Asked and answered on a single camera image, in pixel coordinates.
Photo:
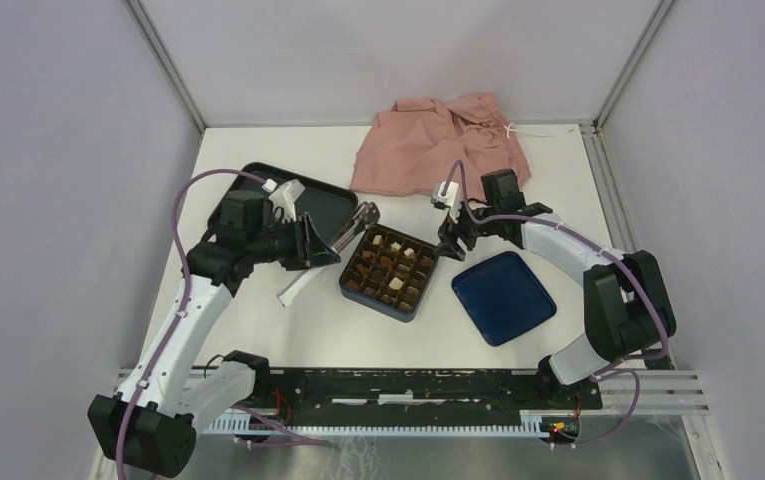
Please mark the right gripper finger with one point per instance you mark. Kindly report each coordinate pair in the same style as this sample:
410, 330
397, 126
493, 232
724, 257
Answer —
448, 230
452, 249

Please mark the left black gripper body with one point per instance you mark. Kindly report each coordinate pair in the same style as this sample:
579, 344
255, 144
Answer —
284, 243

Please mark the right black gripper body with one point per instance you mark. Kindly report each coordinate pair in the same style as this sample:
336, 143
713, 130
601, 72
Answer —
470, 230

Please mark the blue chocolate box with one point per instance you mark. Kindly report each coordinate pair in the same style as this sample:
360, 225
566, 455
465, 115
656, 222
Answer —
389, 272

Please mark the silver metal tongs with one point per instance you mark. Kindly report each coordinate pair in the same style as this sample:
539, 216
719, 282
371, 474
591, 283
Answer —
366, 215

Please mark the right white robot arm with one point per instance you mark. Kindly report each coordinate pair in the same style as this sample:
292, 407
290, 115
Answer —
627, 314

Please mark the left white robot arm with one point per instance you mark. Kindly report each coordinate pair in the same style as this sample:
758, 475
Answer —
152, 422

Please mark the blue box lid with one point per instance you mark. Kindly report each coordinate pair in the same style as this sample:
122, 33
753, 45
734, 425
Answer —
503, 298

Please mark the pink cloth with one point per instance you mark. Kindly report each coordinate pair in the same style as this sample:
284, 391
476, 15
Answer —
412, 146

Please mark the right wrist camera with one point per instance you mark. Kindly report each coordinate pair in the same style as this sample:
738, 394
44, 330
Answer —
447, 196

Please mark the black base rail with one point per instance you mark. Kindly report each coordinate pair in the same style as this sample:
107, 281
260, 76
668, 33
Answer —
376, 398

